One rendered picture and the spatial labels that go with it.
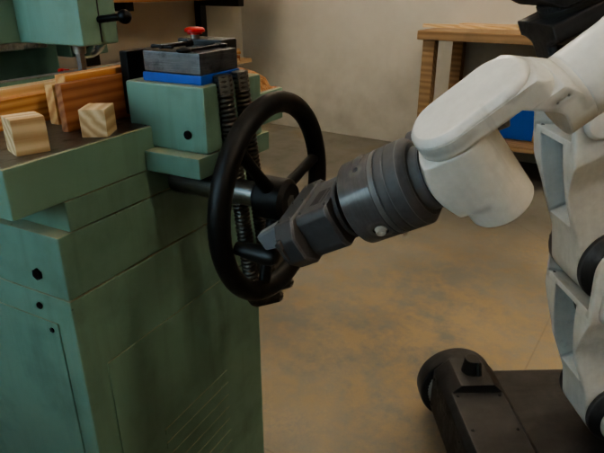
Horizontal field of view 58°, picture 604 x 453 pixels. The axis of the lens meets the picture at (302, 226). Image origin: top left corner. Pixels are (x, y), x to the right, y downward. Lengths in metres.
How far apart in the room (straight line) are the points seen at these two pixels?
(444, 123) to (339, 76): 3.92
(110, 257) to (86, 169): 0.13
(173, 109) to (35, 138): 0.18
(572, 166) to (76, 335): 0.79
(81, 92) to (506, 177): 0.56
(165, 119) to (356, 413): 1.06
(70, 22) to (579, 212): 0.86
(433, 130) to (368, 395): 1.26
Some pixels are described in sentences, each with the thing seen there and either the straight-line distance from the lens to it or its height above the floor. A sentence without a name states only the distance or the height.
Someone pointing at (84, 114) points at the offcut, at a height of 0.93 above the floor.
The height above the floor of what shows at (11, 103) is 0.93.
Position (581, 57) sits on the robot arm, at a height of 1.03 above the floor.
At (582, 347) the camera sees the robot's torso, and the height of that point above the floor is 0.45.
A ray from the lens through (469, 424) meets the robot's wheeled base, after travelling 1.34.
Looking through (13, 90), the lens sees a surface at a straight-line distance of 0.88.
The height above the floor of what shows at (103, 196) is 0.83.
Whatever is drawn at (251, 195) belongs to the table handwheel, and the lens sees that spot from 0.75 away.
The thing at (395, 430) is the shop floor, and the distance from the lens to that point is 1.57.
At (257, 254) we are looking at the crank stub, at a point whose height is 0.79.
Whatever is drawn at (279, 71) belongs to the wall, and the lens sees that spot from 4.68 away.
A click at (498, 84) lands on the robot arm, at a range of 0.49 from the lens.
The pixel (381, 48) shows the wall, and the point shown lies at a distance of 4.21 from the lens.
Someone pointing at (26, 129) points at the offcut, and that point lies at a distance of 0.71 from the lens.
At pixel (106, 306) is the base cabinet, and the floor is 0.68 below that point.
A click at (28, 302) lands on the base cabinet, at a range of 0.84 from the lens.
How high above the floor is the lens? 1.08
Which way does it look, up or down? 24 degrees down
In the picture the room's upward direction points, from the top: straight up
